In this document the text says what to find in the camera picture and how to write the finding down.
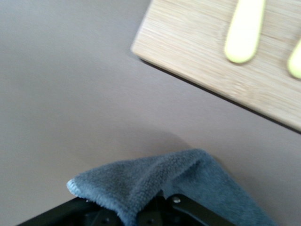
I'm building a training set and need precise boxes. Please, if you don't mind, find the wooden cutting board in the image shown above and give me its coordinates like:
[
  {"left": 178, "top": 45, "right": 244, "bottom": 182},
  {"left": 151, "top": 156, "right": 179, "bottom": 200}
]
[{"left": 130, "top": 0, "right": 301, "bottom": 132}]

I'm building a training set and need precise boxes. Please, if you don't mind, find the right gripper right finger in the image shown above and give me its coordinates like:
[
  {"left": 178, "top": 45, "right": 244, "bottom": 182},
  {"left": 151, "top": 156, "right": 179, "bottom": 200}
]
[{"left": 137, "top": 192, "right": 237, "bottom": 226}]

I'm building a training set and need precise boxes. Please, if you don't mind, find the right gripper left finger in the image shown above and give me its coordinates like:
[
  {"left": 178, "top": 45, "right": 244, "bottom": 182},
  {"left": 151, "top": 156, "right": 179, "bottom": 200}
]
[{"left": 16, "top": 197, "right": 124, "bottom": 226}]

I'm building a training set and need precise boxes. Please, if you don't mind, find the grey cloth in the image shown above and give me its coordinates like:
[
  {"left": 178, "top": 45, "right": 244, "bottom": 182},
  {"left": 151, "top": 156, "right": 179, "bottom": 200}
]
[{"left": 66, "top": 148, "right": 279, "bottom": 226}]

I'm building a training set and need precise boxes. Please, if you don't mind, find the yellow plastic fork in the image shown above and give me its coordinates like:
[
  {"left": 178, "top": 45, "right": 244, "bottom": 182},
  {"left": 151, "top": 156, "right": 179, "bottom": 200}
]
[{"left": 287, "top": 37, "right": 301, "bottom": 80}]

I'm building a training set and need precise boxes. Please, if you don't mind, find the yellow plastic knife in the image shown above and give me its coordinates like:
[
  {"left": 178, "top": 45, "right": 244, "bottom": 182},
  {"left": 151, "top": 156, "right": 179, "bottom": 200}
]
[{"left": 224, "top": 0, "right": 267, "bottom": 64}]

